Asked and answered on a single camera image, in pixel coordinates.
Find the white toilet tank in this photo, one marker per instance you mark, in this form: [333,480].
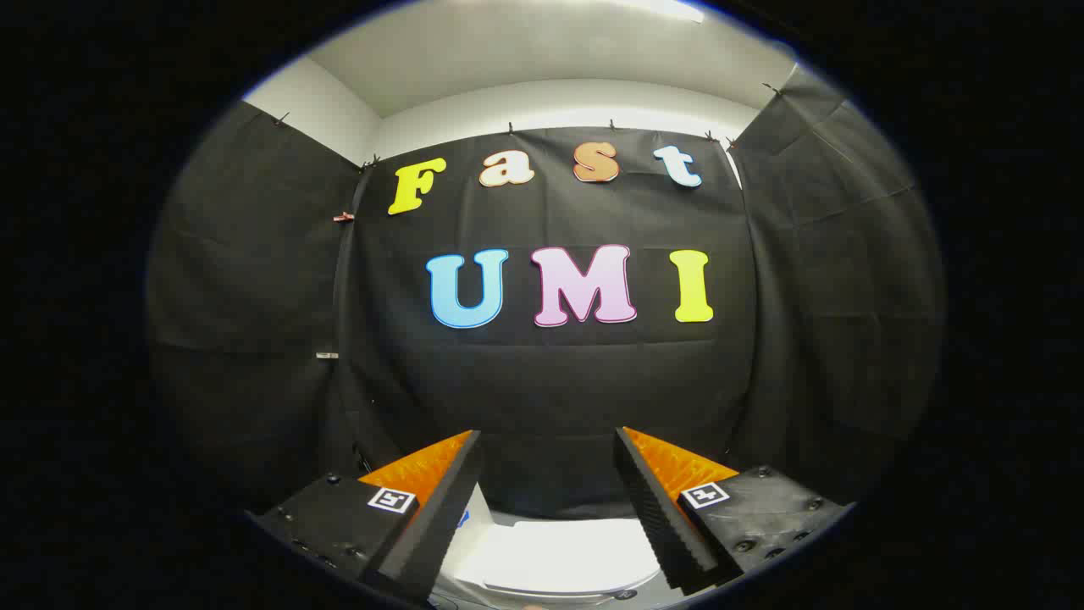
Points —
[470,546]

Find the white toilet lid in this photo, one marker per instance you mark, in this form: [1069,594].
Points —
[576,551]

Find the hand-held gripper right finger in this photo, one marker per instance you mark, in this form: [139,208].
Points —
[656,508]

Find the black backdrop cloth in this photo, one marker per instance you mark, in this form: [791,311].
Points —
[550,398]

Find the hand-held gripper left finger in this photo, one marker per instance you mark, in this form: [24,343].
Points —
[445,500]

